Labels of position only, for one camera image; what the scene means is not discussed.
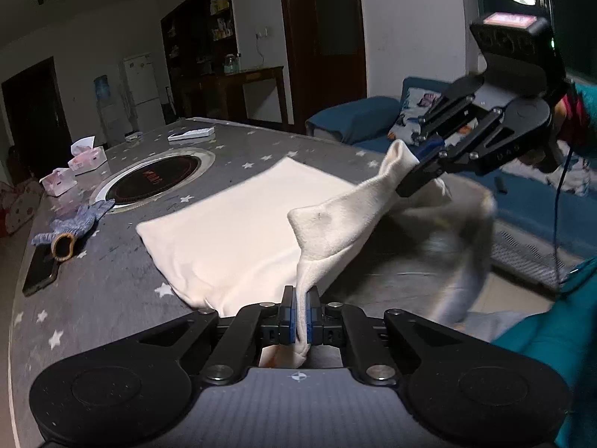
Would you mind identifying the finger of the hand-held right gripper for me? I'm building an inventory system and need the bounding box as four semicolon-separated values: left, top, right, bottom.
396;107;508;197
416;75;486;143

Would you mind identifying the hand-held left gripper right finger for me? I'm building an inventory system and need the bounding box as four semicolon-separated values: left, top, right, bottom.
305;286;467;386

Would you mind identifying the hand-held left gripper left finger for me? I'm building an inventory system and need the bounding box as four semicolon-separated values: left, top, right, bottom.
135;284;297;386

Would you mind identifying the cream garment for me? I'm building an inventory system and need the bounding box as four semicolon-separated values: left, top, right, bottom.
135;140;497;369

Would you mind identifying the person's right forearm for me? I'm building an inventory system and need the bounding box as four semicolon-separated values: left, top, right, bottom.
555;81;597;150

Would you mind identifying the butterfly print cushion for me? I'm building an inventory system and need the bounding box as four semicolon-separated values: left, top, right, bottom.
387;88;597;197

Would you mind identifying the blue sofa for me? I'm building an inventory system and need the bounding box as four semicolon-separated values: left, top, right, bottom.
305;77;597;290

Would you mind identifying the white lace sofa cover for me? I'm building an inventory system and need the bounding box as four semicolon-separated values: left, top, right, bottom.
490;221;584;292

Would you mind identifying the brown door with glass panel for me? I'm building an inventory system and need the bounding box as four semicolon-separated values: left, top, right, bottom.
277;0;369;134

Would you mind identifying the grey star-printed tablecloth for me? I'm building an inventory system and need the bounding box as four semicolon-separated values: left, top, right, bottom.
8;118;495;448

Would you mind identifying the round built-in induction cooker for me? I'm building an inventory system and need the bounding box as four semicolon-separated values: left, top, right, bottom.
88;147;216;215

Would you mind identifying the white remote control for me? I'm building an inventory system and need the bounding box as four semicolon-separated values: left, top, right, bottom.
168;127;215;142

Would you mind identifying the wooden side table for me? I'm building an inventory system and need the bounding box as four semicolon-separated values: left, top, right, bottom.
179;66;290;127

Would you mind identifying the person's teal jacket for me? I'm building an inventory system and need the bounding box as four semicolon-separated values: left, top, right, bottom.
490;256;597;448

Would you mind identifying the blue knit work glove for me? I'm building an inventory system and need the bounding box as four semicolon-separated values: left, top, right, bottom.
32;198;116;262

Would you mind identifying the black smartphone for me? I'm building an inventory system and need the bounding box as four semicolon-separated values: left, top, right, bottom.
22;243;61;297

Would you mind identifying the large pink white tissue box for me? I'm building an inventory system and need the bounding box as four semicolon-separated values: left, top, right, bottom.
69;135;107;175

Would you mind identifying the dark wooden bookshelf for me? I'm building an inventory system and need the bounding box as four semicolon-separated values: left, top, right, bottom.
161;0;243;89

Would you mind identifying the small pink white tissue pack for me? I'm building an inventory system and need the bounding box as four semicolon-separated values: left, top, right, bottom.
40;167;78;197

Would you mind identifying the white refrigerator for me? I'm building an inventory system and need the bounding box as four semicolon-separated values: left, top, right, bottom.
122;52;166;129

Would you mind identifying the water dispenser with blue bottle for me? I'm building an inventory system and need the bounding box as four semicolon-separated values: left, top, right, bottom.
93;75;124;147

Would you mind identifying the cartoon print child chair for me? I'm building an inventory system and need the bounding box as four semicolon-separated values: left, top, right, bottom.
0;177;45;236

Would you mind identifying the dark wooden door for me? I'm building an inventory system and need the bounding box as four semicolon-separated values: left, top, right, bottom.
0;56;71;183

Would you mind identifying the black cable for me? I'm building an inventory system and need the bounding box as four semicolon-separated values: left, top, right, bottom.
553;137;574;290

